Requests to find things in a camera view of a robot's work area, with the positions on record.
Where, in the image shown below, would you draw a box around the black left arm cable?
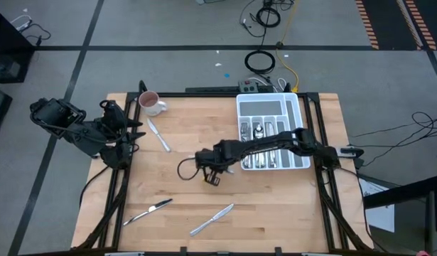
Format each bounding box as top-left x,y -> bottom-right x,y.
98,100 -> 129,144

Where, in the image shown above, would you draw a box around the black desk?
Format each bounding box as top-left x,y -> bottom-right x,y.
362,173 -> 437,256

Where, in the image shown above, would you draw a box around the black cabinet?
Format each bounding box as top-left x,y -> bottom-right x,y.
0,6 -> 35,85

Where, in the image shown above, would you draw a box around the black cable coil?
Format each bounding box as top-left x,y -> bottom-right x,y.
244,50 -> 276,75
255,6 -> 281,29

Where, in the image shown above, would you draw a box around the grey power box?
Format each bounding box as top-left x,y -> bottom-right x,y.
238,80 -> 261,94

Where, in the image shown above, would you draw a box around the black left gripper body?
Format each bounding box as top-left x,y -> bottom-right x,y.
99,100 -> 131,144

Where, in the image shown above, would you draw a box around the black floor cables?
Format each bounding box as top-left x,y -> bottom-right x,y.
352,111 -> 437,168

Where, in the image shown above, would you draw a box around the white charger cable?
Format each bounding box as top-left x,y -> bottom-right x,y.
9,14 -> 33,32

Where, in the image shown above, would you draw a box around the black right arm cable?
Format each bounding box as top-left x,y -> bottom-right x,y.
176,156 -> 200,181

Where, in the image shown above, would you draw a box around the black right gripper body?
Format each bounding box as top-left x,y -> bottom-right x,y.
195,139 -> 237,171

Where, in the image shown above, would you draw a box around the white ceramic mug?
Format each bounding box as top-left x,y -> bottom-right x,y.
138,90 -> 168,117

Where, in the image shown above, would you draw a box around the white cables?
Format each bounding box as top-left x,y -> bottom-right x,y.
253,75 -> 288,92

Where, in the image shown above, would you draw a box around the white paper sheet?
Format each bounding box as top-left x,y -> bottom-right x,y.
357,176 -> 396,234

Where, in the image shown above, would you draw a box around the yellow extension cable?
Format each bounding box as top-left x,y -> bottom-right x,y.
274,0 -> 300,92

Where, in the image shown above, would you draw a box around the black aluminium table frame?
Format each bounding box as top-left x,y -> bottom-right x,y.
75,80 -> 377,256

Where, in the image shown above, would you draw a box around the white cutlery tray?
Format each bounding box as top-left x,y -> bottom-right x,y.
235,92 -> 311,171

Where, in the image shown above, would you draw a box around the black floor cable bundle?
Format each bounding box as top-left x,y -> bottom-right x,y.
239,0 -> 267,39

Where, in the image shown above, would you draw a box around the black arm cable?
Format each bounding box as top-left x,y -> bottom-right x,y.
176,156 -> 200,181
98,100 -> 129,144

